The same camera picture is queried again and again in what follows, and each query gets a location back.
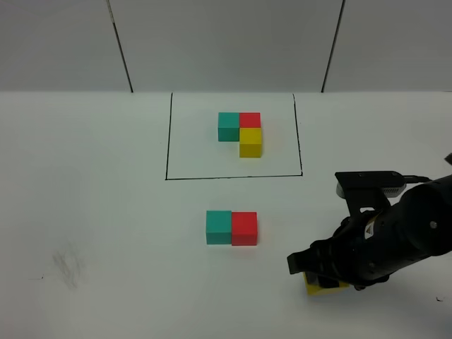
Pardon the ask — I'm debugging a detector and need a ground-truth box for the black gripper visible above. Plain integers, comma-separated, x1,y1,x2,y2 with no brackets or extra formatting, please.
287,208,399,290

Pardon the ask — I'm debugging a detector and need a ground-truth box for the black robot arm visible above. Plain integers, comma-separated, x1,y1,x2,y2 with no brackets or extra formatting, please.
287,171,451,290

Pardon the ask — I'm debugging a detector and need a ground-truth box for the yellow template block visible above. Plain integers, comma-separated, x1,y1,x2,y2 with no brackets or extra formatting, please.
239,128,263,158

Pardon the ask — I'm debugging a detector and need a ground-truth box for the green template block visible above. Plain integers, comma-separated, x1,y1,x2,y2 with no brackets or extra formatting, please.
218,112,240,142

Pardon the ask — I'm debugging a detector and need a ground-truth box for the red template block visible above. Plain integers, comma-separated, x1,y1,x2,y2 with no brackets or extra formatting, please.
239,112,261,129

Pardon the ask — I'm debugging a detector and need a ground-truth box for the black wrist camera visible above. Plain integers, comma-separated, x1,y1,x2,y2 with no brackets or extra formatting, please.
335,171,407,198

